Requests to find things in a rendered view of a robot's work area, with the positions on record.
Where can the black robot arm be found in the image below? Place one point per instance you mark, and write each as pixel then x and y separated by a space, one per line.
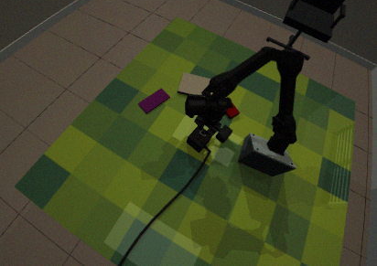
pixel 288 62

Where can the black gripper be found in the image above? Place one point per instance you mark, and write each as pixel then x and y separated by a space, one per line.
pixel 214 126

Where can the purple flat rectangular pad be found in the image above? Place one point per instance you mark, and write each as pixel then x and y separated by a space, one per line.
pixel 152 101

